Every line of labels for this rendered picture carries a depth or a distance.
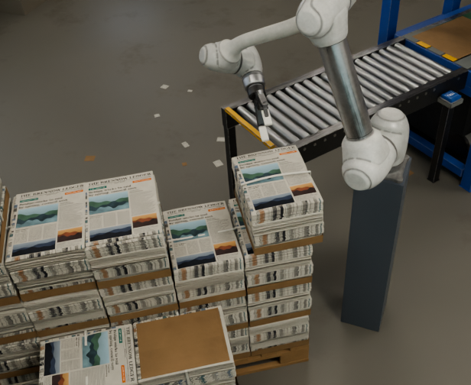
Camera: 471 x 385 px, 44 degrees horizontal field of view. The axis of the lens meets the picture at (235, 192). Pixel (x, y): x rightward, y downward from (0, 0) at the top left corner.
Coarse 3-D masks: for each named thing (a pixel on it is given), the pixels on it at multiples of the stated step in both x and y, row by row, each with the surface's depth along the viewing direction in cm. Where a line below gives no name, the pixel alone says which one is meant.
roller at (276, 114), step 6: (270, 108) 321; (270, 114) 321; (276, 114) 317; (282, 114) 317; (276, 120) 318; (282, 120) 313; (288, 120) 312; (288, 126) 310; (294, 126) 307; (294, 132) 306; (300, 132) 303; (306, 132) 303; (300, 138) 303
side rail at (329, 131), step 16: (432, 80) 333; (448, 80) 333; (464, 80) 342; (400, 96) 322; (416, 96) 324; (432, 96) 333; (368, 112) 313; (336, 128) 304; (304, 144) 295; (320, 144) 302; (336, 144) 309; (304, 160) 302
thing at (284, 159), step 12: (240, 156) 249; (252, 156) 248; (264, 156) 248; (276, 156) 247; (288, 156) 246; (300, 156) 246; (240, 168) 243; (252, 168) 242; (264, 168) 242; (276, 168) 241; (288, 168) 241; (300, 168) 241; (240, 192) 244; (240, 204) 252
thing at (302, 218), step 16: (256, 192) 231; (272, 192) 230; (288, 192) 229; (304, 192) 228; (256, 208) 224; (272, 208) 223; (288, 208) 223; (304, 208) 225; (320, 208) 227; (256, 224) 225; (272, 224) 227; (288, 224) 228; (304, 224) 230; (320, 224) 232; (256, 240) 230; (272, 240) 232; (288, 240) 235
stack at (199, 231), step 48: (192, 240) 246; (240, 240) 244; (96, 288) 230; (144, 288) 234; (192, 288) 240; (240, 288) 247; (288, 288) 254; (48, 336) 242; (240, 336) 269; (288, 336) 276
